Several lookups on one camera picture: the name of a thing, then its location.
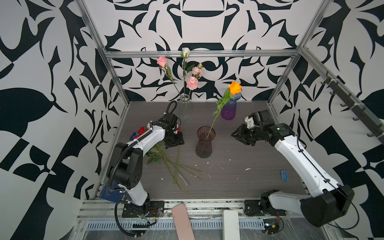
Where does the blue purple glass vase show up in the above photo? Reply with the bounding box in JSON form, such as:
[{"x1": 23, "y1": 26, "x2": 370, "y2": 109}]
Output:
[{"x1": 221, "y1": 93, "x2": 242, "y2": 121}]

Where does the white rose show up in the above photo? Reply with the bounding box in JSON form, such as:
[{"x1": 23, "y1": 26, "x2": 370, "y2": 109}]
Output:
[{"x1": 181, "y1": 48, "x2": 194, "y2": 94}]

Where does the wall hook rack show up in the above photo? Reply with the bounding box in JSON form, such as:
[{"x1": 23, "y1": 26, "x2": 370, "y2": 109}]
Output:
[{"x1": 320, "y1": 72, "x2": 384, "y2": 145}]

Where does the dark red rose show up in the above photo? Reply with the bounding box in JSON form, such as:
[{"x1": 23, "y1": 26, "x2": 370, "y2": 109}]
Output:
[{"x1": 138, "y1": 127, "x2": 147, "y2": 135}]

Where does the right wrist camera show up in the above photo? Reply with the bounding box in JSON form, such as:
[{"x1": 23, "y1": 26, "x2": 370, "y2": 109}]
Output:
[{"x1": 245, "y1": 116, "x2": 255, "y2": 129}]

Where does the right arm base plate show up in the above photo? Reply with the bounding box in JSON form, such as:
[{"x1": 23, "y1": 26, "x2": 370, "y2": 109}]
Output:
[{"x1": 244, "y1": 198, "x2": 286, "y2": 217}]

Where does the pink rose single stem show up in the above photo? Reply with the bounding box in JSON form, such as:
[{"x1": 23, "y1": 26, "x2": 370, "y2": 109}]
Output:
[{"x1": 156, "y1": 56, "x2": 181, "y2": 95}]

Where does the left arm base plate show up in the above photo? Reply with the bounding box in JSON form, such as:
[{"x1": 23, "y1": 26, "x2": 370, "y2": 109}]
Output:
[{"x1": 122, "y1": 201, "x2": 165, "y2": 218}]

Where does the aluminium frame rail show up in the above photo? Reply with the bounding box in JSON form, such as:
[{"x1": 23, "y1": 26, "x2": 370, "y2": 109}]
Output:
[{"x1": 105, "y1": 50, "x2": 298, "y2": 59}]

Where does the white flat paddle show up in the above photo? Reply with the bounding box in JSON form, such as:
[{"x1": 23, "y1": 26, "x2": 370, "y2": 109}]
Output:
[{"x1": 223, "y1": 210, "x2": 240, "y2": 240}]

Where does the orange rose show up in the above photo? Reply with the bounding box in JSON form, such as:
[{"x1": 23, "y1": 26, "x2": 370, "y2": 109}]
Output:
[{"x1": 211, "y1": 82, "x2": 242, "y2": 128}]

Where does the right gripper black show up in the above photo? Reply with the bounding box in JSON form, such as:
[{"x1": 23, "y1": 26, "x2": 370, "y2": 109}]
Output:
[{"x1": 230, "y1": 123, "x2": 264, "y2": 146}]

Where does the small circuit board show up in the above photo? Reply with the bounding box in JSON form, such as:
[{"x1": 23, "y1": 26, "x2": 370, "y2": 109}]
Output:
[{"x1": 262, "y1": 216, "x2": 285, "y2": 235}]

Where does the clear glass vase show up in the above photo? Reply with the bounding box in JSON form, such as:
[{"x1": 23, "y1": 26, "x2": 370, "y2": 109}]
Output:
[{"x1": 178, "y1": 94, "x2": 192, "y2": 122}]

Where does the pink flat paddle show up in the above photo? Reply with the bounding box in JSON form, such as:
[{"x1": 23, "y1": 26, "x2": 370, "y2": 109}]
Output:
[{"x1": 172, "y1": 204, "x2": 195, "y2": 240}]

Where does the small blue object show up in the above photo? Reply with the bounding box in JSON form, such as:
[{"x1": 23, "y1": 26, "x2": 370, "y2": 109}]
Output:
[{"x1": 281, "y1": 170, "x2": 289, "y2": 182}]

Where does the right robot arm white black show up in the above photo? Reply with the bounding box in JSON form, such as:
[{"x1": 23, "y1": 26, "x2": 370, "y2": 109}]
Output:
[{"x1": 231, "y1": 110, "x2": 355, "y2": 227}]

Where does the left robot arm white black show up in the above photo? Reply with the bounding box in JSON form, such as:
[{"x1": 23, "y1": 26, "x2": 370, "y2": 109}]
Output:
[{"x1": 106, "y1": 101, "x2": 184, "y2": 238}]

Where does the dark red glass vase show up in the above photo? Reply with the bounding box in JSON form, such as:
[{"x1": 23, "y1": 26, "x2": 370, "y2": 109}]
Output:
[{"x1": 196, "y1": 126, "x2": 216, "y2": 159}]

